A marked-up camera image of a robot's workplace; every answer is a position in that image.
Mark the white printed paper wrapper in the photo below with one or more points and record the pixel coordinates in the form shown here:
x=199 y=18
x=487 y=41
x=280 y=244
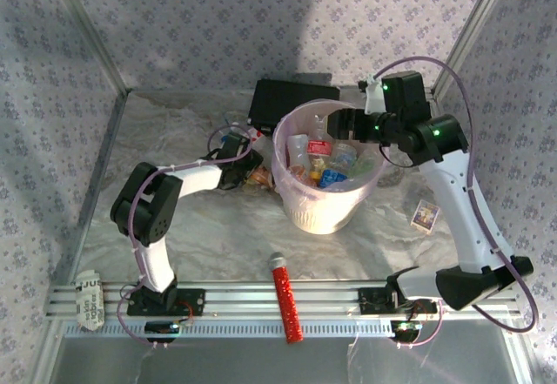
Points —
x=90 y=303

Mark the clear bottle with white cap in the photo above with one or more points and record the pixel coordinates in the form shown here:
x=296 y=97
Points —
x=296 y=146

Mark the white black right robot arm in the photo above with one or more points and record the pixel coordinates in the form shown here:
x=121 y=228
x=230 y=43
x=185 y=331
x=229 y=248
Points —
x=461 y=227

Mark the red glitter toy microphone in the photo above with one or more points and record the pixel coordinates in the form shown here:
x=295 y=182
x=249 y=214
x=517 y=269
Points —
x=287 y=297

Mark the small clear bottle blue cap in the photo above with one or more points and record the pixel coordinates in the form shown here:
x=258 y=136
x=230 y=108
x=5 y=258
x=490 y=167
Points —
x=224 y=138

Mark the floral patterned backdrop cloth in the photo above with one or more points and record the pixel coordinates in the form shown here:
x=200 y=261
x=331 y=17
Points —
x=217 y=18

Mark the aluminium floor frame rail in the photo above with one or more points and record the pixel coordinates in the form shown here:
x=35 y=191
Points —
x=109 y=136

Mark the purple yellow card box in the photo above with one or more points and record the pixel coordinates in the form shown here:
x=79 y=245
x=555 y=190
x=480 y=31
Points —
x=425 y=215

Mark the aluminium frame post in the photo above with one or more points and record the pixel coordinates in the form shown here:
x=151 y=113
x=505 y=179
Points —
x=472 y=31
x=92 y=31

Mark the brown orange label bottle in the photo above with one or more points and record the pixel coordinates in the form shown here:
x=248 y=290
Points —
x=261 y=178

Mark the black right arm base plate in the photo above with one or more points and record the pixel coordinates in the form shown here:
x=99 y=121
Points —
x=374 y=301

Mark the clear bottle red white label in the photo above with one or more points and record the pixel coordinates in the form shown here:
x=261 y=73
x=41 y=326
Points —
x=259 y=136

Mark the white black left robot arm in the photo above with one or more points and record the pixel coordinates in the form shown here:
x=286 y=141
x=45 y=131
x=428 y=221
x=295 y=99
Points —
x=152 y=262

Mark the small circuit board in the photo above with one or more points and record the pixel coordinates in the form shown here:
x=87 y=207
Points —
x=407 y=328
x=163 y=327

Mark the black rectangular box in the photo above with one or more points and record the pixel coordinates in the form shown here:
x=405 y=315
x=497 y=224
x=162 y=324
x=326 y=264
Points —
x=283 y=99

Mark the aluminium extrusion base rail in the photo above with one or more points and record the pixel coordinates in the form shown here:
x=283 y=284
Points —
x=243 y=299

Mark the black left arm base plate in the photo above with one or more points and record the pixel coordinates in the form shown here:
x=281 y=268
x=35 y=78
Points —
x=191 y=301

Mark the white plastic waste bin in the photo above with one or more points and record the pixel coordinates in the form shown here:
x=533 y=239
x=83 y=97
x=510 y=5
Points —
x=322 y=220

